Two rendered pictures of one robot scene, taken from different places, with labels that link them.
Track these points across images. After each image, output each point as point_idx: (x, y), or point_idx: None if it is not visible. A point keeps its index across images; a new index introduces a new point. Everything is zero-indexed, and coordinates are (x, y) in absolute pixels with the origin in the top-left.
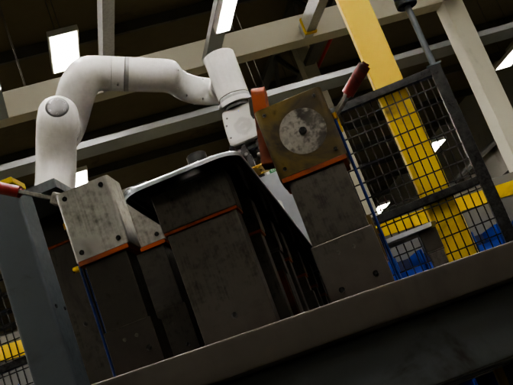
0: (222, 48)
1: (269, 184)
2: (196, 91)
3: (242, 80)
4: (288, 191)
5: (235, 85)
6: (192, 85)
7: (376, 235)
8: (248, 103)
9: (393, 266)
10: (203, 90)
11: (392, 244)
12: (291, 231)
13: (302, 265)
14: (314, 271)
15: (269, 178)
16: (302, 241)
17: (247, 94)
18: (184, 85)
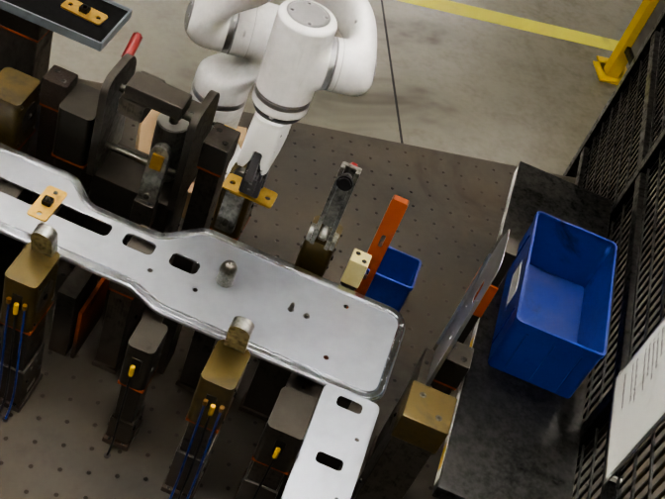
0: (279, 13)
1: (498, 256)
2: (341, 28)
3: (269, 81)
4: (483, 292)
5: (258, 75)
6: (339, 15)
7: (194, 396)
8: (254, 114)
9: (193, 436)
10: (344, 37)
11: (355, 481)
12: (30, 232)
13: (110, 281)
14: (368, 366)
15: (502, 250)
16: (106, 268)
17: (262, 104)
18: (317, 2)
